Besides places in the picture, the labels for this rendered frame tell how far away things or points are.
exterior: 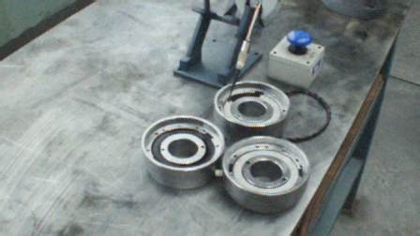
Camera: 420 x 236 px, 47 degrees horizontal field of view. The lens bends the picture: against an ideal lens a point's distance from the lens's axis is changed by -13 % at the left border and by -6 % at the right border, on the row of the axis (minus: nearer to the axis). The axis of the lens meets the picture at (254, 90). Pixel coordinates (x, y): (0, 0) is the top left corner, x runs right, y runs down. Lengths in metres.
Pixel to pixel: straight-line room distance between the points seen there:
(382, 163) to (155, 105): 1.31
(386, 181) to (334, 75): 1.06
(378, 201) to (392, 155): 0.27
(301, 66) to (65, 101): 0.37
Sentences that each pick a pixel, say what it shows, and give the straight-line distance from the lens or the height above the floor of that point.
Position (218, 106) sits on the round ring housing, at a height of 0.83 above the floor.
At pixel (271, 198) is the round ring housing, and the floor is 0.84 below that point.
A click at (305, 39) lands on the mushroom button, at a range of 0.82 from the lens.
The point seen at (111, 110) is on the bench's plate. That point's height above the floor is 0.80.
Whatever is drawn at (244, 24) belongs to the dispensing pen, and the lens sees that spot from 0.72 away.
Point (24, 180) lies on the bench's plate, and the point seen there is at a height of 0.80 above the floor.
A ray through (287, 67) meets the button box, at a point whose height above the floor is 0.83.
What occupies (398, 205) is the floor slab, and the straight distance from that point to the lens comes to 1.83.
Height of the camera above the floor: 1.26
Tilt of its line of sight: 35 degrees down
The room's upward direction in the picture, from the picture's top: 5 degrees clockwise
